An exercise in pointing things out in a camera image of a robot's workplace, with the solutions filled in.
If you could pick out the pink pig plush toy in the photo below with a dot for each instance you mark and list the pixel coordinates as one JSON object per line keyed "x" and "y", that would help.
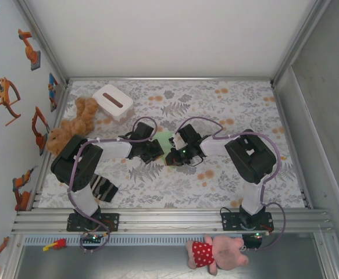
{"x": 227, "y": 253}

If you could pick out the aluminium frame post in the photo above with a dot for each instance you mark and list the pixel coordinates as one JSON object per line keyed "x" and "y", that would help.
{"x": 41, "y": 35}
{"x": 299, "y": 37}

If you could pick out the black white striped sock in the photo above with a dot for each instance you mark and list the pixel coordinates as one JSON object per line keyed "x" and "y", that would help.
{"x": 106, "y": 189}

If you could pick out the floral patterned table mat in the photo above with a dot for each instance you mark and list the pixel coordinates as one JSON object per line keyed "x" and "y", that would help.
{"x": 157, "y": 189}

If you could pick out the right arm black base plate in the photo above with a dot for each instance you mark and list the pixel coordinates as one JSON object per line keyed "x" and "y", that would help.
{"x": 228, "y": 222}

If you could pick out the wide aluminium frame rail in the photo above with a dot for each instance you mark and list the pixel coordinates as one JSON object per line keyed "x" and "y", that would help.
{"x": 172, "y": 221}

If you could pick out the brown teddy bear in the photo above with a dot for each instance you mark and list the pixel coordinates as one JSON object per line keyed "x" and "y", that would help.
{"x": 83, "y": 112}

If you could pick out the white tissue box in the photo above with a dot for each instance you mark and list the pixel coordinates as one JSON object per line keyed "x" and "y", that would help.
{"x": 115, "y": 93}

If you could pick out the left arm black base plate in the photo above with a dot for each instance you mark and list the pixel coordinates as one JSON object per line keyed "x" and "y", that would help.
{"x": 112, "y": 222}

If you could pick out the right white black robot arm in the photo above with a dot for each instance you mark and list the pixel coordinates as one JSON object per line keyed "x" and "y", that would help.
{"x": 250, "y": 160}

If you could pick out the small circuit board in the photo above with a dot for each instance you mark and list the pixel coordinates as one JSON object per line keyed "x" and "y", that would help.
{"x": 258, "y": 234}
{"x": 93, "y": 238}

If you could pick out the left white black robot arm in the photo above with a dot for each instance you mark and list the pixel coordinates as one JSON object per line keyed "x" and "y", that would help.
{"x": 87, "y": 162}

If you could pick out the thin aluminium frame rail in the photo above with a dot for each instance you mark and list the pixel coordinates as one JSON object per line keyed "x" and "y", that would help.
{"x": 169, "y": 78}

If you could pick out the aluminium side rail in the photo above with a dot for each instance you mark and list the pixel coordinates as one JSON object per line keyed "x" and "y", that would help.
{"x": 65, "y": 96}
{"x": 283, "y": 116}

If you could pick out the small red yellow toy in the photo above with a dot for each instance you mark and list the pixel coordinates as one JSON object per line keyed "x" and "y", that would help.
{"x": 60, "y": 243}

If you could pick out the green paper sheet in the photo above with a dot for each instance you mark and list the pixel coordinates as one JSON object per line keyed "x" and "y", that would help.
{"x": 164, "y": 139}

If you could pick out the orange grey gripper sticker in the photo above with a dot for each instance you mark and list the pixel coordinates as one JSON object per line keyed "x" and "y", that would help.
{"x": 2, "y": 98}

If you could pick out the blue orange machine sticker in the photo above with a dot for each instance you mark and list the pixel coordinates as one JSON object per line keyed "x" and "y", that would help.
{"x": 53, "y": 87}

